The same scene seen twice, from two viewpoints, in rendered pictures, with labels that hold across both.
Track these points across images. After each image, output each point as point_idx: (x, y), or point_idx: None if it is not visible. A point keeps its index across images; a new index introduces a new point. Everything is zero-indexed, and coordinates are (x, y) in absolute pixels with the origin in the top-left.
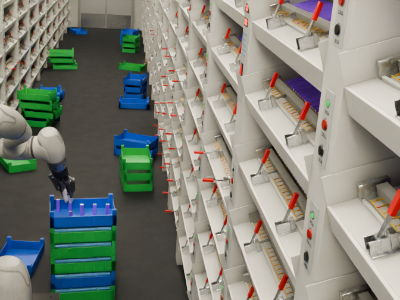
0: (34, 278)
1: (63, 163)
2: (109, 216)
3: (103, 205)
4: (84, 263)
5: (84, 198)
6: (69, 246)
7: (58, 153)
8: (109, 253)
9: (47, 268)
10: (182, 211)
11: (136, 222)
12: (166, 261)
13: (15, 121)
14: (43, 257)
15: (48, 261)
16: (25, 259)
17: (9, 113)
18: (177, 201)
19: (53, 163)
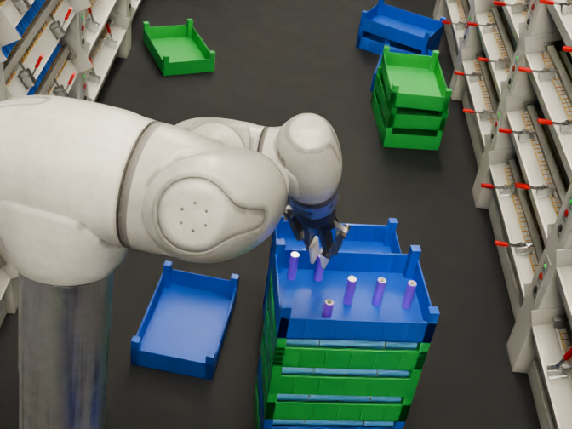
0: (218, 378)
1: (330, 203)
2: (419, 324)
3: (394, 269)
4: (340, 406)
5: (354, 251)
6: (315, 373)
7: (326, 187)
8: (400, 392)
9: (244, 351)
10: (564, 288)
11: (414, 233)
12: (489, 356)
13: (265, 217)
14: (234, 316)
15: (246, 328)
16: (198, 320)
17: (249, 200)
18: (512, 212)
19: (308, 204)
